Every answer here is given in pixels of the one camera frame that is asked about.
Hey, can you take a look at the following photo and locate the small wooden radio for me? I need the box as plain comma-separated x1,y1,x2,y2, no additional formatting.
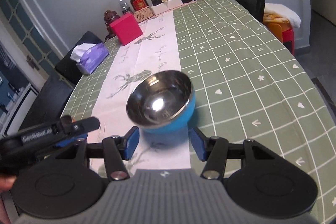
133,7,153,23

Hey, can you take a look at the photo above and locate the white box left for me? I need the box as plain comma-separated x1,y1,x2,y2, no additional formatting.
151,3,169,15

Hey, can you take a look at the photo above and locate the person left hand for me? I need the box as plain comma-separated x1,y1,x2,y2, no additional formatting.
0,174,17,193

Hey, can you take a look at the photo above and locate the red stool with towel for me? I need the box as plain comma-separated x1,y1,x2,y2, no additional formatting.
262,3,301,55

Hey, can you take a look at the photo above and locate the black lidded jar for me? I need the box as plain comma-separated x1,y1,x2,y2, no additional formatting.
150,0,162,6

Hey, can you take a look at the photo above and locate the blue steel bowl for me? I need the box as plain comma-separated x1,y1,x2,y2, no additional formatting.
126,70,195,134

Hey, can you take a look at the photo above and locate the green checked tablecloth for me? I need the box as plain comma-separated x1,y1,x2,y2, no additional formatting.
64,0,335,223

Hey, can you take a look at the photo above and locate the purple tissue box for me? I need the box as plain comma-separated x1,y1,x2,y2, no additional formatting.
71,43,109,75

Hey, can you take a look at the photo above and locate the black chair far left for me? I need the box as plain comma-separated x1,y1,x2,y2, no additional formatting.
55,31,102,86

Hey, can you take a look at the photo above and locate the white glass panel door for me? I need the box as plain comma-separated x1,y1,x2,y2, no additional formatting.
1,0,64,88

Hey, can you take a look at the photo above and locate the brown liquor bottle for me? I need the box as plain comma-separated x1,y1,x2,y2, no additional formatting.
130,0,149,11

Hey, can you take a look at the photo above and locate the clear plastic bottle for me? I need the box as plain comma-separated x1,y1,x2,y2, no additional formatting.
118,0,132,15

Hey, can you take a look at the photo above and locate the black chair near left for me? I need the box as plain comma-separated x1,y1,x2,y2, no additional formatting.
19,76,74,130

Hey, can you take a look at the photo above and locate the white box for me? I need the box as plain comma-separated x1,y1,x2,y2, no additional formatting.
167,0,183,10
151,3,169,15

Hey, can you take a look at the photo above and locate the white box right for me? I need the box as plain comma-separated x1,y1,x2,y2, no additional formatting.
167,0,183,10

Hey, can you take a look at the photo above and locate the red box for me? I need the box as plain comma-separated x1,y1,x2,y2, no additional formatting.
109,13,143,46

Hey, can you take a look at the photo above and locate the white cabinet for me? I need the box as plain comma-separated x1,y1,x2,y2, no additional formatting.
1,84,38,137

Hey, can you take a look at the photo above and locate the brown figurine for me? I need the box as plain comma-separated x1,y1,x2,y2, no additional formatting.
104,10,120,40

